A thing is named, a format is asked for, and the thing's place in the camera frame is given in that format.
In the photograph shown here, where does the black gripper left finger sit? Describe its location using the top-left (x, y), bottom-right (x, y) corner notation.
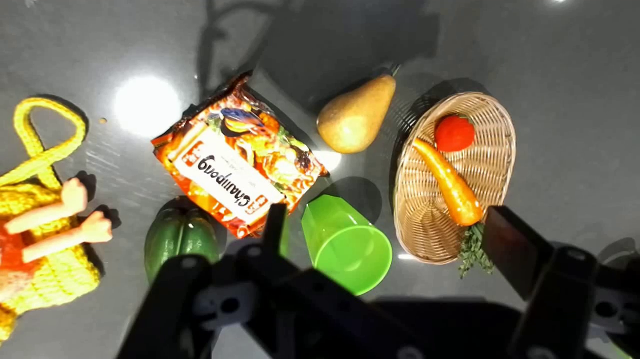
top-left (116, 203), bottom-right (292, 359)

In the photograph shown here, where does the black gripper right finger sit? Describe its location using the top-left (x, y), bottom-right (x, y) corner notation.
top-left (482, 205), bottom-right (640, 359)

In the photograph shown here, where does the green plastic cup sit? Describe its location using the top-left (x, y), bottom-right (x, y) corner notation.
top-left (303, 193), bottom-right (394, 295)

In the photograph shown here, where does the yellow knitted doll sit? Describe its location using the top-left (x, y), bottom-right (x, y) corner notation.
top-left (0, 95), bottom-right (118, 343)

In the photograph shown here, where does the yellow pear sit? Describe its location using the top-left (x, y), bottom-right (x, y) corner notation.
top-left (316, 65), bottom-right (400, 153)

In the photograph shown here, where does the woven wicker basket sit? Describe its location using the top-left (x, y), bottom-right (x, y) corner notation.
top-left (393, 91), bottom-right (516, 265)

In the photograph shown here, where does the instant noodle packet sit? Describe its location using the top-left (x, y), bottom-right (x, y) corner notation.
top-left (152, 75), bottom-right (329, 239)

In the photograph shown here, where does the orange carrot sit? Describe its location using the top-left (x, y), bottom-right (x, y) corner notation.
top-left (412, 139), bottom-right (495, 275)

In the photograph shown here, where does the red tomato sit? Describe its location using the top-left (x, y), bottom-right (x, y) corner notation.
top-left (434, 113), bottom-right (477, 151)

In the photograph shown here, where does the green bell pepper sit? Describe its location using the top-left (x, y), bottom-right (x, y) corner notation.
top-left (145, 199), bottom-right (225, 281)

